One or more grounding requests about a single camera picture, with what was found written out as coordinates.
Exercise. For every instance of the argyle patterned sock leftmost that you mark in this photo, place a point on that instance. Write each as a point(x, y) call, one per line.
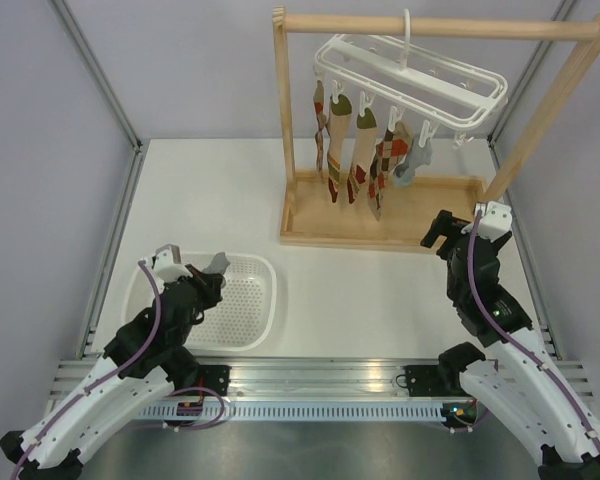
point(318, 103)

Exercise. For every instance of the white plastic clip hanger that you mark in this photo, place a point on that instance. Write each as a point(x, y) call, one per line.
point(443, 91)

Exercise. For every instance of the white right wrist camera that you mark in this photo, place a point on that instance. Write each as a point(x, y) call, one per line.
point(493, 220)

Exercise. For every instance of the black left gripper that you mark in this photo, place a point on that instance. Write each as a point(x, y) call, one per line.
point(213, 282)

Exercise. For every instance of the argyle patterned sock right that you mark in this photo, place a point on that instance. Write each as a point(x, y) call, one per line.
point(389, 152)

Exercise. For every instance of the beige sock olive toe right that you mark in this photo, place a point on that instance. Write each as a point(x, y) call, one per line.
point(364, 147)

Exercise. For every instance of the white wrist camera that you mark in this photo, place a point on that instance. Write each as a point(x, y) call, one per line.
point(493, 220)
point(166, 264)

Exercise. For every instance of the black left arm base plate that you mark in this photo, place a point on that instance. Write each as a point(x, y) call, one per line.
point(215, 377)

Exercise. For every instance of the aluminium mounting rail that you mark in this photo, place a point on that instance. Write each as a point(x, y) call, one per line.
point(261, 379)

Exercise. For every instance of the argyle patterned sock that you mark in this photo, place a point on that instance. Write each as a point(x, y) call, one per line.
point(318, 103)
point(389, 152)

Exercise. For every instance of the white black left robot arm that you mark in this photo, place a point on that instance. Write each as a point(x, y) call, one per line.
point(145, 361)

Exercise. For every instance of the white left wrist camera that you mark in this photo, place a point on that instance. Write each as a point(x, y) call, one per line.
point(166, 264)

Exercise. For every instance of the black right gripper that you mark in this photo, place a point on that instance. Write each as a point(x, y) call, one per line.
point(447, 225)

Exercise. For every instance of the grey sock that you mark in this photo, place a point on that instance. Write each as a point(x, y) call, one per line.
point(218, 265)
point(404, 173)

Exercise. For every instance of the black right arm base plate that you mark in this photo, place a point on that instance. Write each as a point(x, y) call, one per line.
point(424, 381)

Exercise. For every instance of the wooden hanging rack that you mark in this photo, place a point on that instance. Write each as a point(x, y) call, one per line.
point(309, 218)

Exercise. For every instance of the white perforated plastic basket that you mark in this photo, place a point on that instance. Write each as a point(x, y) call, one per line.
point(240, 322)

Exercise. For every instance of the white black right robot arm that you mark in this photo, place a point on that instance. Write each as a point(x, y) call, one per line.
point(509, 371)

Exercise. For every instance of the white slotted cable duct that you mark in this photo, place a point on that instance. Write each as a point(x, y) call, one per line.
point(401, 411)

